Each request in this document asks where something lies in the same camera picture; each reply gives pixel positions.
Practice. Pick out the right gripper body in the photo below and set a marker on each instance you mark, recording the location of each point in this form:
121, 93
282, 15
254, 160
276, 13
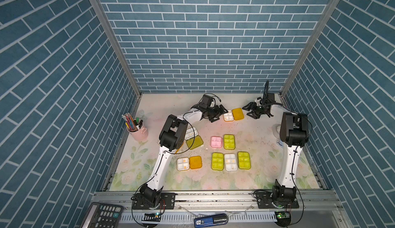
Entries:
257, 111

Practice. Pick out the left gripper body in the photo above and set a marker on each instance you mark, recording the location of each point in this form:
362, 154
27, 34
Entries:
212, 113

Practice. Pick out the orange pillbox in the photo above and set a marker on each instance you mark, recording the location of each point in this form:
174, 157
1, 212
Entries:
234, 115
184, 164

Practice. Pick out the pink pillbox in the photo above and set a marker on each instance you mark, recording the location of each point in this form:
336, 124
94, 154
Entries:
216, 142

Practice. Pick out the clear pillbox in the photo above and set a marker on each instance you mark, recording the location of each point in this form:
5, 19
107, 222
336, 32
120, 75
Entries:
230, 162

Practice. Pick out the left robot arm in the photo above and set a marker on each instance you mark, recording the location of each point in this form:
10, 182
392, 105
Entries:
171, 138

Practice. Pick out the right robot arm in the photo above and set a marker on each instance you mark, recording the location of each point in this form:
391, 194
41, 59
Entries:
294, 134

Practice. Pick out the clear tape roll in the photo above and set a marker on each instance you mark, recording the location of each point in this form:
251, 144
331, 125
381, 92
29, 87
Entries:
276, 130

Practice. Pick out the pink pen cup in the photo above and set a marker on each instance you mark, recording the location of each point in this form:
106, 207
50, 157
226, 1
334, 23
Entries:
140, 135

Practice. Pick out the coloured pens bundle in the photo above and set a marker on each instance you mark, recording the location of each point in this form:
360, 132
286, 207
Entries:
132, 124

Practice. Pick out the blue black usb device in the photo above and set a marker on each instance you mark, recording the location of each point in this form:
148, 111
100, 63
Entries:
210, 221

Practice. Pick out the right circuit board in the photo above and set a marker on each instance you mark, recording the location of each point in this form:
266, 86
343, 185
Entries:
283, 219

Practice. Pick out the circuit board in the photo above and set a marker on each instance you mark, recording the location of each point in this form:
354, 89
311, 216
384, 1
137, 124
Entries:
283, 219
151, 218

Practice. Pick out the left circuit board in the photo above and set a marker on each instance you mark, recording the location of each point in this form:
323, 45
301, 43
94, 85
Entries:
151, 218

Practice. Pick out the black calculator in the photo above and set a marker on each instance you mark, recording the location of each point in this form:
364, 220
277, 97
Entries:
102, 215

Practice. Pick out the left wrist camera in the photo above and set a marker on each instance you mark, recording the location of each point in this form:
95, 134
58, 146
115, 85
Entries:
207, 101

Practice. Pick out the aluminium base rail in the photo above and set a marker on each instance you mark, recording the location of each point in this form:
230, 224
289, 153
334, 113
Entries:
308, 200

